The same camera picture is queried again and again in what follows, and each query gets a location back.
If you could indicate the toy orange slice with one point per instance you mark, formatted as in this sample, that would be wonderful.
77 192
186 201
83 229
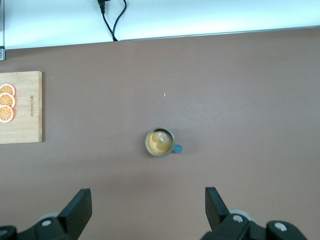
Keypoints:
6 99
7 89
5 114

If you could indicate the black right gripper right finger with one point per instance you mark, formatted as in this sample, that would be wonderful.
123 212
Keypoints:
217 215

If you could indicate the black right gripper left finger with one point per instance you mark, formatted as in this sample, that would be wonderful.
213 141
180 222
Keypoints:
75 215

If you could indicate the dark teal ceramic mug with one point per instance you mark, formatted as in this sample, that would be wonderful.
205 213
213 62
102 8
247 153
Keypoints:
160 142

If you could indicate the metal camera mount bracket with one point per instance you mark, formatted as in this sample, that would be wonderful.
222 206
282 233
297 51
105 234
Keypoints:
2 54

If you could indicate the bamboo cutting board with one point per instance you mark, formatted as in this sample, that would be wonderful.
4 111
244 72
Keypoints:
27 120

